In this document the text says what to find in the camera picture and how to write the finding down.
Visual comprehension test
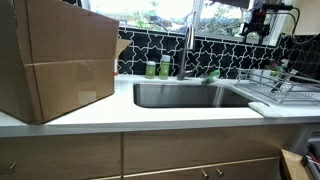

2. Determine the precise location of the green sponge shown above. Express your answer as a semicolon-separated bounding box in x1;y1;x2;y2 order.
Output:
200;68;221;84

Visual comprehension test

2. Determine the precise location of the black handled knife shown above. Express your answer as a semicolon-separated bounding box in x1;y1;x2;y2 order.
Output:
270;69;298;94

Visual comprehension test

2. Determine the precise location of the metal dish drying rack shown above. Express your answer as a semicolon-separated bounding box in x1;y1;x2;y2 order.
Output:
234;68;320;106

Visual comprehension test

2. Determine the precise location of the tall green soap bottle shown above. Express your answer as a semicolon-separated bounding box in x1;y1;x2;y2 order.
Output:
159;54;172;81

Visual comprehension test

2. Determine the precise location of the white utensil holder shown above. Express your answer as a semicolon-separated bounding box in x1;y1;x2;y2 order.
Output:
250;68;273;83

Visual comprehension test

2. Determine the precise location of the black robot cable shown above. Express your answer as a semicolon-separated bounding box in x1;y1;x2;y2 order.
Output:
266;7;320;46

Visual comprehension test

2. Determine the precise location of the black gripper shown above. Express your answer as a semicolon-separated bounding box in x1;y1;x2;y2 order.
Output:
238;9;271;37

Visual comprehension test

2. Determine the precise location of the small pink flower plant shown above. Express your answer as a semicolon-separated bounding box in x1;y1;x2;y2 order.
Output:
266;59;285;73

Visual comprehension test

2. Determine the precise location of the window with white frame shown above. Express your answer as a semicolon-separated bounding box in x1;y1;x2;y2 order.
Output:
81;0;291;47

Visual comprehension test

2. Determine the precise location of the white sponge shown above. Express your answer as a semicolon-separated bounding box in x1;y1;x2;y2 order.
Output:
247;101;285;118

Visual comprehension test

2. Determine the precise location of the large cardboard box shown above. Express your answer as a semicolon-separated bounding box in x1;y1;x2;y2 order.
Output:
0;0;133;126

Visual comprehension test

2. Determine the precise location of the metal drawer handle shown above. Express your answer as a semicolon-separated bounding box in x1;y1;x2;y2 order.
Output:
0;162;17;175

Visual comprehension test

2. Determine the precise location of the wooden base cabinet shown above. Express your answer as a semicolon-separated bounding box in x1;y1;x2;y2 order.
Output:
0;123;320;180

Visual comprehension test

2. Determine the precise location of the wooden robot platform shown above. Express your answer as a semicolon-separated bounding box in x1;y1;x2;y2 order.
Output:
279;148;312;180

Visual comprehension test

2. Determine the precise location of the steel gooseneck faucet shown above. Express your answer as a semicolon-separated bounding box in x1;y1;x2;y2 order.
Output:
176;23;198;81

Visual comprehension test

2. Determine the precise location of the short green soap bottle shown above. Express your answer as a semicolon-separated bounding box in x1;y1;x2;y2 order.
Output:
145;60;157;80

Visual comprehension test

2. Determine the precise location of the dark equipment beside platform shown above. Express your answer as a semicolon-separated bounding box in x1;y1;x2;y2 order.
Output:
300;131;320;180

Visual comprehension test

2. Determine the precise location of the stainless steel sink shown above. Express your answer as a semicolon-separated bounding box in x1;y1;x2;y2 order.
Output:
133;82;270;109

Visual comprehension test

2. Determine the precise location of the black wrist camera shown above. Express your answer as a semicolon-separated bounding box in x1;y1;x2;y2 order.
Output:
261;2;295;11

